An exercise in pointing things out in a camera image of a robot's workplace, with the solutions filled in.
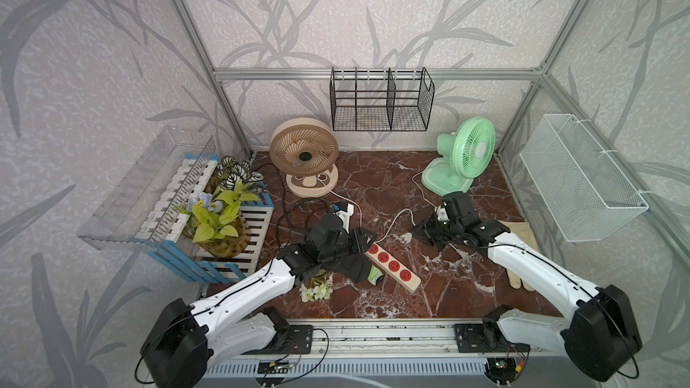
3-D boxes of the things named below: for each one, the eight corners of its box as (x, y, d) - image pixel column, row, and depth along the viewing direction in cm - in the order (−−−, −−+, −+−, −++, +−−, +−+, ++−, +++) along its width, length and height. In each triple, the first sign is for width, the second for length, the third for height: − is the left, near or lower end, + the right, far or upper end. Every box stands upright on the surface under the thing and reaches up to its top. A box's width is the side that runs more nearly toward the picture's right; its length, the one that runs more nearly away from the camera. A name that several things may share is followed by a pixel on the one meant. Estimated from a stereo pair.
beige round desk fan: (286, 197, 107) (265, 138, 83) (291, 177, 114) (272, 117, 89) (337, 197, 107) (331, 138, 83) (339, 177, 114) (333, 118, 89)
